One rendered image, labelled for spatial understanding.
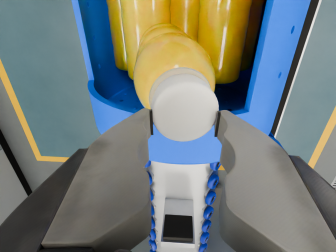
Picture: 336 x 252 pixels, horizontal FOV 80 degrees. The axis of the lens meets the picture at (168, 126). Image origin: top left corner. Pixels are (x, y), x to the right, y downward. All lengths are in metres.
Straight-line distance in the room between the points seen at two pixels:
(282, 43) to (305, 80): 1.48
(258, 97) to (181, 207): 0.57
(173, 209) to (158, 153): 0.52
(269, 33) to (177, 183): 0.58
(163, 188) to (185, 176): 0.10
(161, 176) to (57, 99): 1.32
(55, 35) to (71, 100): 0.47
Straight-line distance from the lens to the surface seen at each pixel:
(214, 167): 0.58
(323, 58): 1.70
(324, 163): 2.21
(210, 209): 0.75
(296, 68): 1.46
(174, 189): 0.73
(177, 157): 0.23
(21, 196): 2.60
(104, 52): 0.37
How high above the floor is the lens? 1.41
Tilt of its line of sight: 58 degrees down
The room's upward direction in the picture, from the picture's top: 172 degrees counter-clockwise
